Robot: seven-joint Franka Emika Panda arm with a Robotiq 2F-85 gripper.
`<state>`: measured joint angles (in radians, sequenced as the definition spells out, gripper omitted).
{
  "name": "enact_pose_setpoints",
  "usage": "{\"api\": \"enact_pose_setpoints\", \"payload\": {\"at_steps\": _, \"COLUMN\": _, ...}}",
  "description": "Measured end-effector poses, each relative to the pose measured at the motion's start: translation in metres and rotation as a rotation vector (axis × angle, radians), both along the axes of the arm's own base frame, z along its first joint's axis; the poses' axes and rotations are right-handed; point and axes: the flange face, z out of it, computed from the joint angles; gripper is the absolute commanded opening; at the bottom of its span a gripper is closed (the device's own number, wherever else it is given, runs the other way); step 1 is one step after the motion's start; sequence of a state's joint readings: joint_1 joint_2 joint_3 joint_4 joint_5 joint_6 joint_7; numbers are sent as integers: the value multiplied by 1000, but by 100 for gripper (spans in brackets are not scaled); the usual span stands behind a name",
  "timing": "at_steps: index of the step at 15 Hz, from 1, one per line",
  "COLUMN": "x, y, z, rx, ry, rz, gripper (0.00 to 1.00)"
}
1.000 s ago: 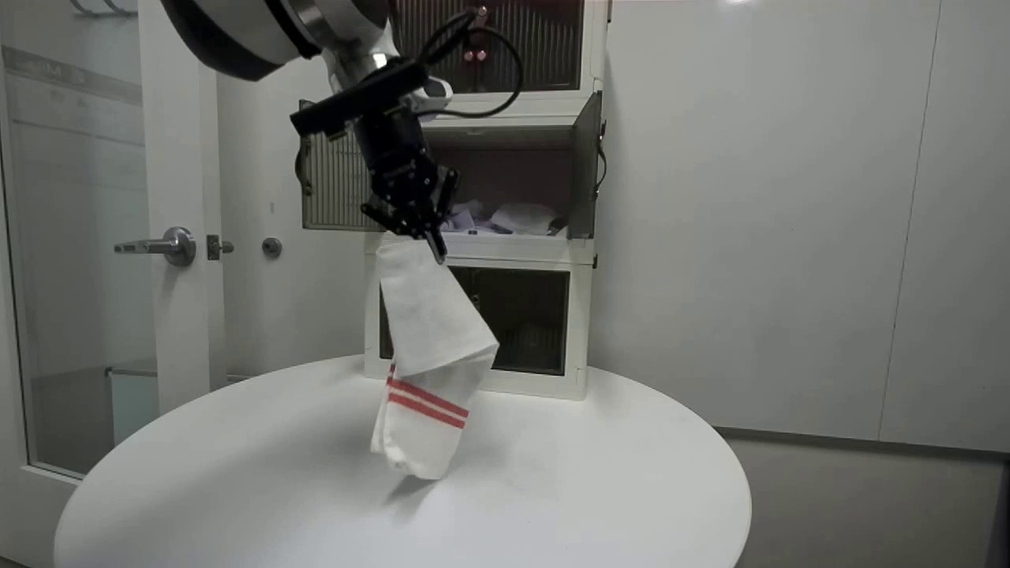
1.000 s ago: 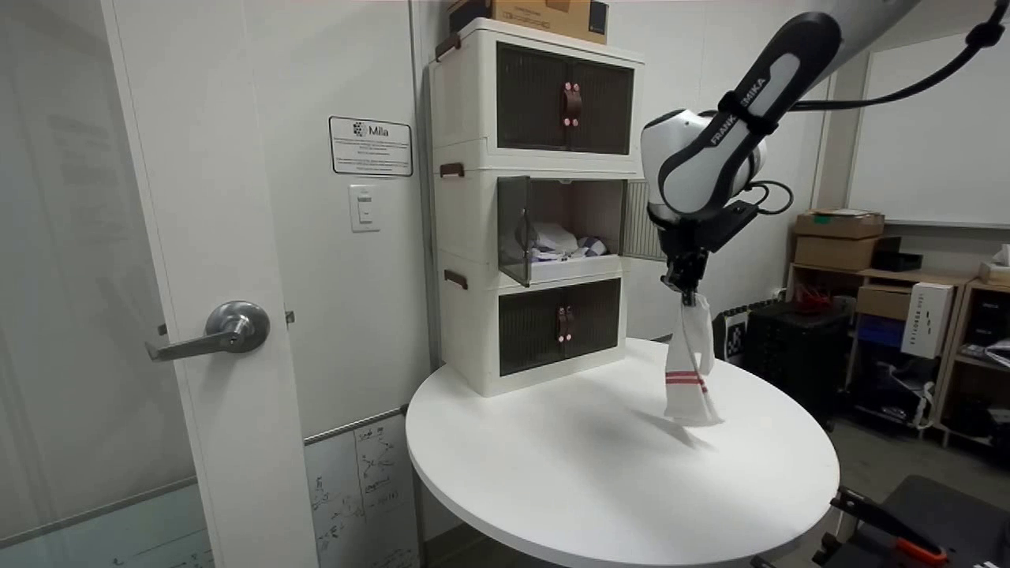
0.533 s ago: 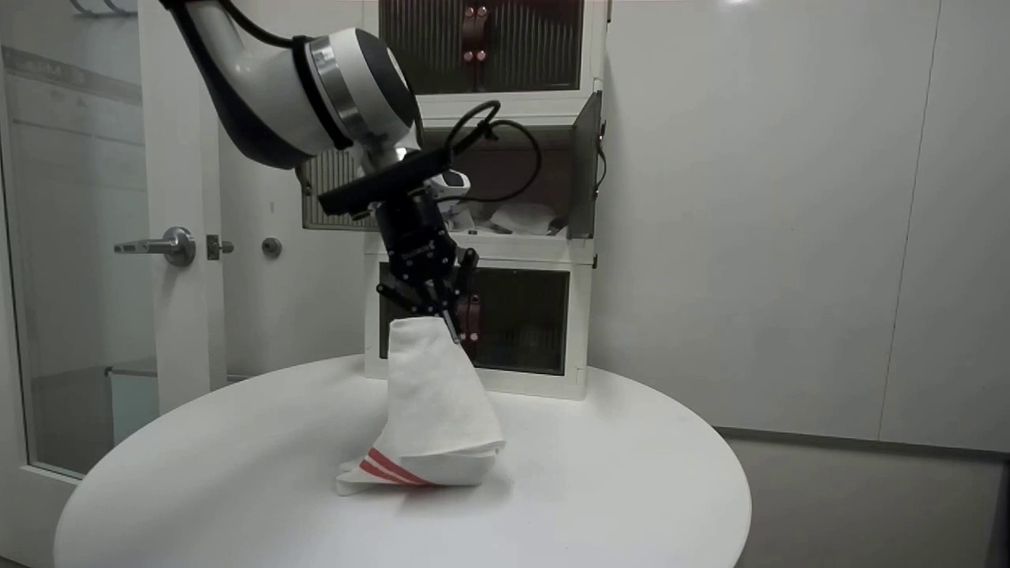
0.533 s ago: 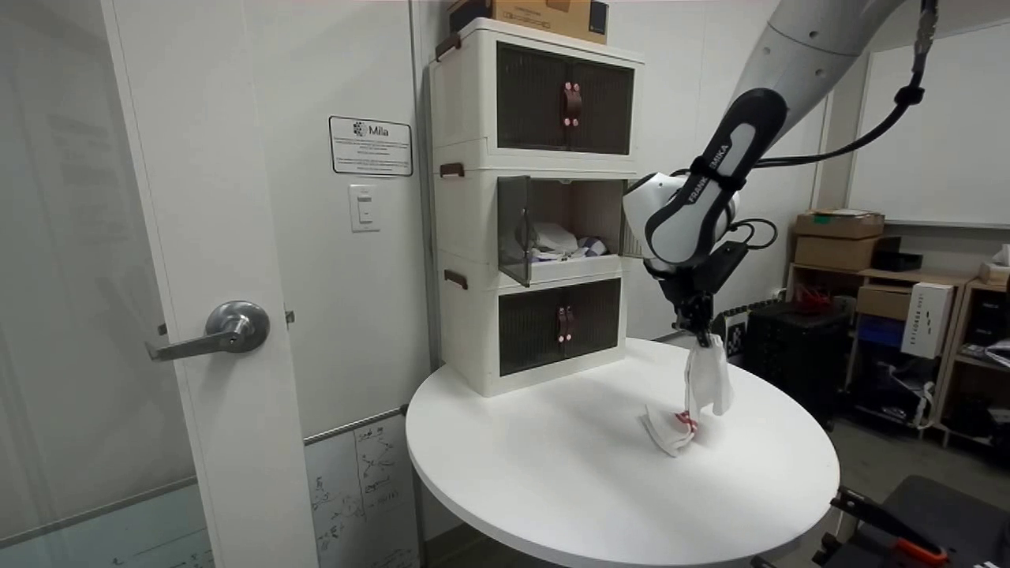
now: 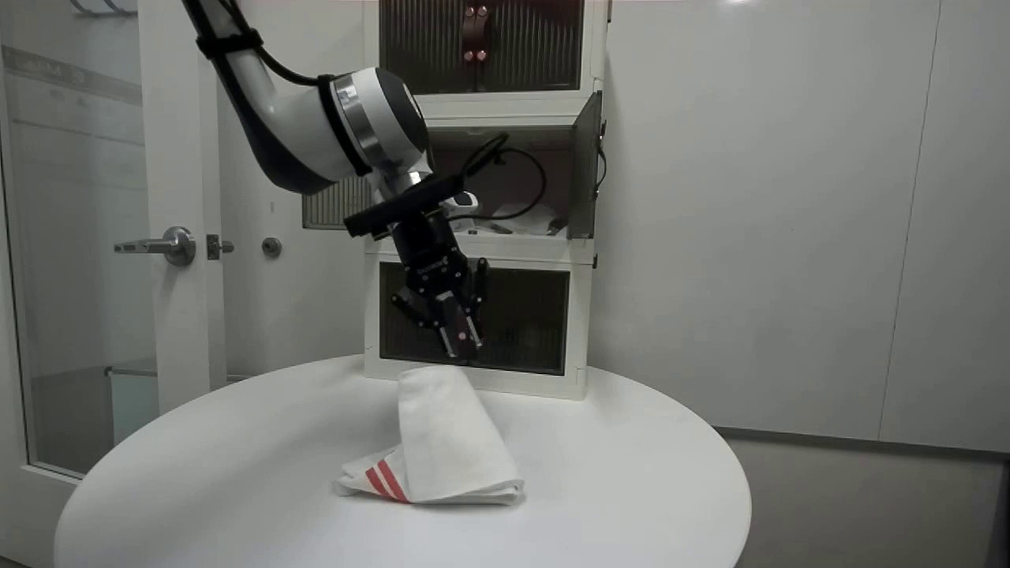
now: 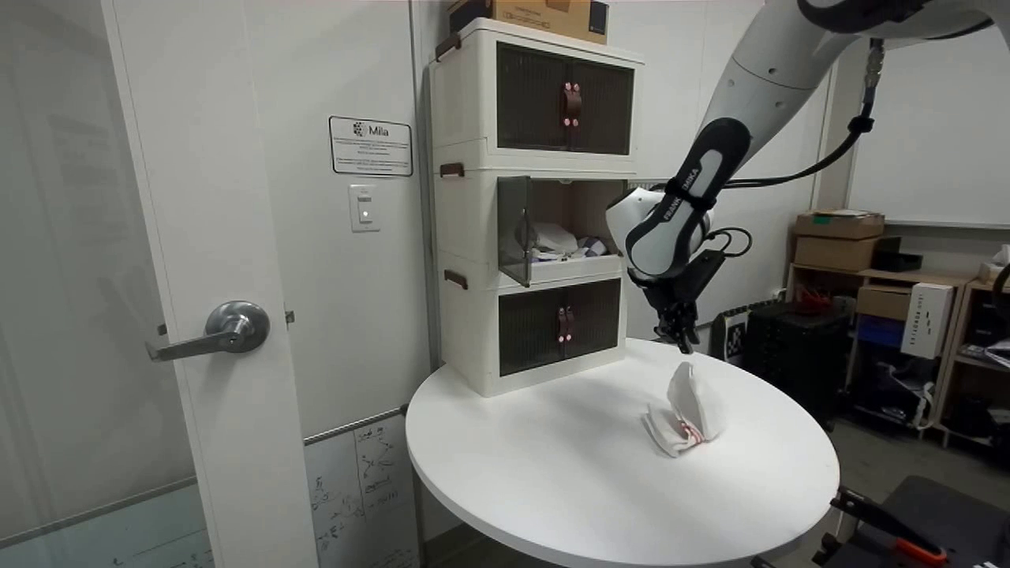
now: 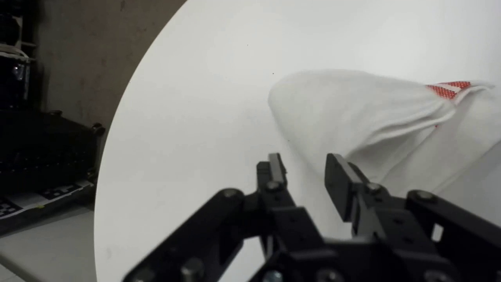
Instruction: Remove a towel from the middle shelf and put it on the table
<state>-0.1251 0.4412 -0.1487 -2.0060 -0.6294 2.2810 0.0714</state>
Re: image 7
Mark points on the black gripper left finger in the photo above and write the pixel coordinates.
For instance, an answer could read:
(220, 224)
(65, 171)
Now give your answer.
(271, 181)

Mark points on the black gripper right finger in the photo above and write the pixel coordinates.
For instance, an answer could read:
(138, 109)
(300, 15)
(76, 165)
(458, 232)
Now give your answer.
(347, 188)

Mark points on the white towel with red stripes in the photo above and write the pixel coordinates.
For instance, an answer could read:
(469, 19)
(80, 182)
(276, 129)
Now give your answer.
(354, 110)

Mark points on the grey labelled panel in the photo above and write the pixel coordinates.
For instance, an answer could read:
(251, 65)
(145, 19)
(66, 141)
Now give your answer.
(37, 201)

